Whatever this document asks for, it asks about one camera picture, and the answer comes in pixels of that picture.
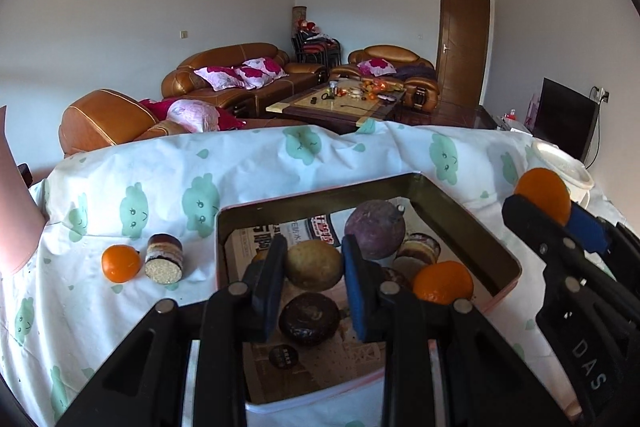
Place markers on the red blanket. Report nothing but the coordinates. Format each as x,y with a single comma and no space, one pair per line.
152,107

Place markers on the pink flower pillow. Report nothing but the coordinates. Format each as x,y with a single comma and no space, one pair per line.
220,77
376,67
262,69

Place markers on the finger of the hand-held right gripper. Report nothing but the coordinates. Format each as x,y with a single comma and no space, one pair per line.
530,222
587,229

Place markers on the purple layered cake roll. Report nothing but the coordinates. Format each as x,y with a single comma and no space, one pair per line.
164,258
417,249

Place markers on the black television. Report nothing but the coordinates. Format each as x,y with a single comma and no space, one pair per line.
567,119

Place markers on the orange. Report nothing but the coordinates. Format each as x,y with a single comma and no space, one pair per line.
442,282
542,192
120,263

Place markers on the brown wooden door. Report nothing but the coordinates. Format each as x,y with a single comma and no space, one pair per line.
462,57

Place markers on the printed paper liner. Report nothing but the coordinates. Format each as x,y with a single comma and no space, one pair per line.
300,377

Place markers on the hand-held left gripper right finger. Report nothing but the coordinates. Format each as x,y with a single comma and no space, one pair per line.
357,297

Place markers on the brown leather armchair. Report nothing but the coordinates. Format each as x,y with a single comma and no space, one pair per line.
390,53
105,117

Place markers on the pink tin box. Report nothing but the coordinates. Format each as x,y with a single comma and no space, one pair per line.
465,227

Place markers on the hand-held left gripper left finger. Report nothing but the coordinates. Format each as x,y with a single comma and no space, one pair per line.
271,279

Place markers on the wooden coffee table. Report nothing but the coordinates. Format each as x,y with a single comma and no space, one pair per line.
335,107

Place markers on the pale pink pillow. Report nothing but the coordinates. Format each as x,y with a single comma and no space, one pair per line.
192,114

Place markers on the stacked black chairs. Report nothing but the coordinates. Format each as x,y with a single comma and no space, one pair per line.
317,49

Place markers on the white bowl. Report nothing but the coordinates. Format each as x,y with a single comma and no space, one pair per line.
562,169

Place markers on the large purple passion fruit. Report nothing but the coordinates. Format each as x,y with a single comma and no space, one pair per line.
375,229

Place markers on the pink electric kettle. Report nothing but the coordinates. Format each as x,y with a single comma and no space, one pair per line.
17,217

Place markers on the tall patterned cylinder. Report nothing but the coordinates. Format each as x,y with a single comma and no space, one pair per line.
299,17

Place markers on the brown leather three-seat sofa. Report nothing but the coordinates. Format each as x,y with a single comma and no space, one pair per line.
225,54

